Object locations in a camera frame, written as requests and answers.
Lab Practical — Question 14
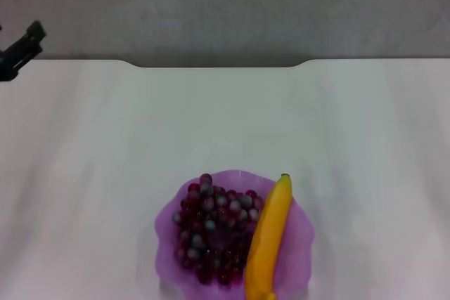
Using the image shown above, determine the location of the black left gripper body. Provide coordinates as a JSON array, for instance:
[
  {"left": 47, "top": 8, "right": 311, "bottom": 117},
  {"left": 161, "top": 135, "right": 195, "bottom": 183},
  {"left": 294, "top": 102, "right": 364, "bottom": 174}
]
[{"left": 0, "top": 52, "right": 17, "bottom": 82}]

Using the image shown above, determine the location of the dark red grape bunch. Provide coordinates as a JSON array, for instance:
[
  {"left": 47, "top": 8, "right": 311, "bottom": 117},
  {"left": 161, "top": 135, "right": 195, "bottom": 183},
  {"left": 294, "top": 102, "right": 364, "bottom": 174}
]
[{"left": 171, "top": 172, "right": 265, "bottom": 286}]

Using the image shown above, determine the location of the purple wavy plastic plate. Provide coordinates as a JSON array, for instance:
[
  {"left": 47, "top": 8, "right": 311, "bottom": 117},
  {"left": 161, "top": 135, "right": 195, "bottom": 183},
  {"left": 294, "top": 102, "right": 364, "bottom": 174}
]
[{"left": 154, "top": 169, "right": 315, "bottom": 300}]

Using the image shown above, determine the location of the yellow banana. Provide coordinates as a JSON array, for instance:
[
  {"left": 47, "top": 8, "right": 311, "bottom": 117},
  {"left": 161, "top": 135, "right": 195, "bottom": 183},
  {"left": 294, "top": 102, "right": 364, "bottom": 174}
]
[{"left": 245, "top": 173, "right": 293, "bottom": 300}]

